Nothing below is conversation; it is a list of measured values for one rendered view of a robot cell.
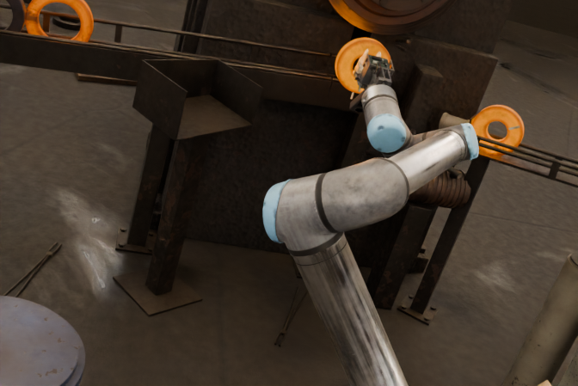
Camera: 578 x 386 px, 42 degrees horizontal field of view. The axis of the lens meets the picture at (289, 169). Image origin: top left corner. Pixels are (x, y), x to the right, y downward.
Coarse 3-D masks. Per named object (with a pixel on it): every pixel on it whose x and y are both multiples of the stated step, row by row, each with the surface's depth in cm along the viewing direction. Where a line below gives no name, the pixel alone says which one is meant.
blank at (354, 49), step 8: (352, 40) 209; (360, 40) 207; (368, 40) 208; (376, 40) 210; (344, 48) 208; (352, 48) 208; (360, 48) 208; (368, 48) 208; (376, 48) 209; (384, 48) 209; (344, 56) 208; (352, 56) 209; (360, 56) 209; (384, 56) 210; (336, 64) 210; (344, 64) 210; (352, 64) 210; (336, 72) 211; (344, 72) 211; (352, 72) 211; (344, 80) 212; (352, 80) 212; (352, 88) 213
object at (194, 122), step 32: (160, 64) 202; (192, 64) 210; (224, 64) 214; (160, 96) 194; (192, 96) 216; (224, 96) 215; (256, 96) 206; (160, 128) 195; (192, 128) 199; (224, 128) 203; (192, 160) 209; (192, 192) 216; (160, 224) 222; (160, 256) 223; (128, 288) 227; (160, 288) 227
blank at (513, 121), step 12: (492, 108) 231; (504, 108) 229; (480, 120) 234; (492, 120) 232; (504, 120) 230; (516, 120) 229; (480, 132) 235; (516, 132) 230; (492, 144) 234; (516, 144) 231
